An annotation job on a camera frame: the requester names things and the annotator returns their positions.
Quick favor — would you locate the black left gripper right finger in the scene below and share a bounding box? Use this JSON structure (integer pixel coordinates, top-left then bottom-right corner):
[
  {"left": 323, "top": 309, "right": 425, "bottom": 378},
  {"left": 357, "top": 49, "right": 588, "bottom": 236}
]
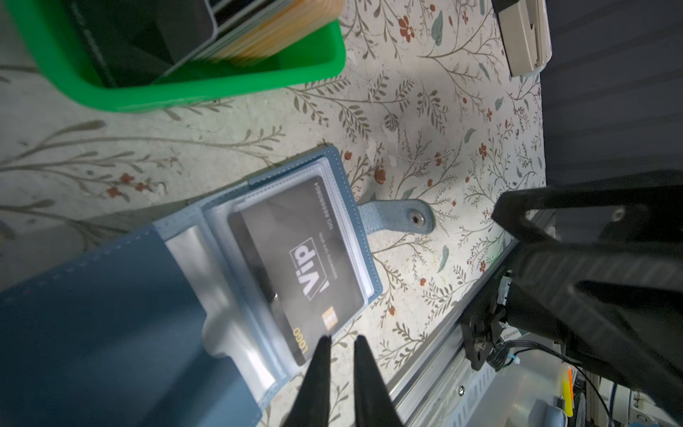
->
[{"left": 353, "top": 336, "right": 404, "bottom": 427}]

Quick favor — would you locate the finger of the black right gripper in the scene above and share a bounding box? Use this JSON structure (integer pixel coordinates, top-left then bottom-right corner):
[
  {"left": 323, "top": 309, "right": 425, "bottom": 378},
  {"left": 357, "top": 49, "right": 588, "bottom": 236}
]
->
[
  {"left": 513, "top": 243, "right": 682, "bottom": 422},
  {"left": 492, "top": 170, "right": 682, "bottom": 243}
]

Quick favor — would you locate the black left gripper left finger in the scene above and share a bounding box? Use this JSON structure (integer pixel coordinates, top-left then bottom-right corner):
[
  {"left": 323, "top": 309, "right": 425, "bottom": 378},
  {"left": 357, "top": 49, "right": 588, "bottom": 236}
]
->
[{"left": 283, "top": 336, "right": 332, "bottom": 427}]

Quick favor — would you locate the blue leather card holder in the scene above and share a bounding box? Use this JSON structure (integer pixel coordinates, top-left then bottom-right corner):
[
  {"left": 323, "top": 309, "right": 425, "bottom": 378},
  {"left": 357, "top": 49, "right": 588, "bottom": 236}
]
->
[{"left": 1, "top": 146, "right": 436, "bottom": 426}]

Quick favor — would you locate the black VIP card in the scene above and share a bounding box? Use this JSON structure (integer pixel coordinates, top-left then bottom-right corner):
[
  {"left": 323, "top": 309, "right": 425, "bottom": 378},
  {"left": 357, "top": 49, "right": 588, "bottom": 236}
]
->
[{"left": 228, "top": 176, "right": 366, "bottom": 366}]

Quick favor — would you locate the stack of cards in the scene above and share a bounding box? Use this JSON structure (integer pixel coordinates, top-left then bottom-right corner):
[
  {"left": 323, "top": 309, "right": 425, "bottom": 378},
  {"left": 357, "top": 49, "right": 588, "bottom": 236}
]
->
[{"left": 62, "top": 0, "right": 346, "bottom": 87}]

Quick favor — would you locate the green plastic card tray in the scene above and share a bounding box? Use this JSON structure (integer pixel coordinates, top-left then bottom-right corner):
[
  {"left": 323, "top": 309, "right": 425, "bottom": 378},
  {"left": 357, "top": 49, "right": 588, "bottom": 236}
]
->
[{"left": 5, "top": 1, "right": 346, "bottom": 112}]

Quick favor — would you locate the beige black stapler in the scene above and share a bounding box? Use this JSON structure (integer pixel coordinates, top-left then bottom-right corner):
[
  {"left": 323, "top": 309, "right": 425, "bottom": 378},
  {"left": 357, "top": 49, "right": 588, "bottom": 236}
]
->
[{"left": 492, "top": 0, "right": 552, "bottom": 77}]

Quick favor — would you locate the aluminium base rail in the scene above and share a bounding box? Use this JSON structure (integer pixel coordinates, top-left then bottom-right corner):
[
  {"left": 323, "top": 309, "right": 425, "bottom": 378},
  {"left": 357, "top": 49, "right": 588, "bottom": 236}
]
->
[{"left": 386, "top": 239, "right": 561, "bottom": 427}]

